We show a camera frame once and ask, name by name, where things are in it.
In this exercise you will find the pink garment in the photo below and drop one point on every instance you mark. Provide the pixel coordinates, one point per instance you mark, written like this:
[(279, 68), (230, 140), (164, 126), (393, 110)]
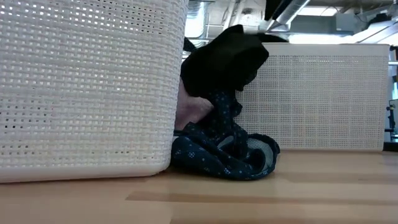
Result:
[(191, 109)]

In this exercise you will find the navy dotted garment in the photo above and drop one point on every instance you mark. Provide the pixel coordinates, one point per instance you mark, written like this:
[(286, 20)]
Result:
[(199, 155)]

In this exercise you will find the black garment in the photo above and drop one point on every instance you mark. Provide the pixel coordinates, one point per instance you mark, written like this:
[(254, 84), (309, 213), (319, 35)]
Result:
[(224, 62)]

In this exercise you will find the white woven basket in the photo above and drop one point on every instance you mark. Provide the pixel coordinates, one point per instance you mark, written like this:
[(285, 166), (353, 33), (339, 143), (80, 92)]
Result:
[(87, 93)]

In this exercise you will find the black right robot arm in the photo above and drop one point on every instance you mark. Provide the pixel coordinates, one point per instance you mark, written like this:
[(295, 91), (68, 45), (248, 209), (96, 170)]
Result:
[(271, 7)]

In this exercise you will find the white perforated basket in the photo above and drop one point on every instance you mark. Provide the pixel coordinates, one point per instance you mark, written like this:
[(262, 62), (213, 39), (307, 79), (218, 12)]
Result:
[(311, 102)]

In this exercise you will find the black equipment stand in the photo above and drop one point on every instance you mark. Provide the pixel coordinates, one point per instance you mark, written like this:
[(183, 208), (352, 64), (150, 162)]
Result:
[(392, 118)]

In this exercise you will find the corrugated silver duct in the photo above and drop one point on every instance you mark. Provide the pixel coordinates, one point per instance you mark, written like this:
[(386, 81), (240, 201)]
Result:
[(196, 18)]

